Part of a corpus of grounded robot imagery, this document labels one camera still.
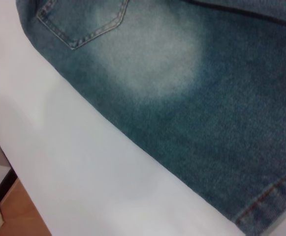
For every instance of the blue denim shorts basketball print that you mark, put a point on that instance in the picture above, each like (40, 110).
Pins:
(182, 98)

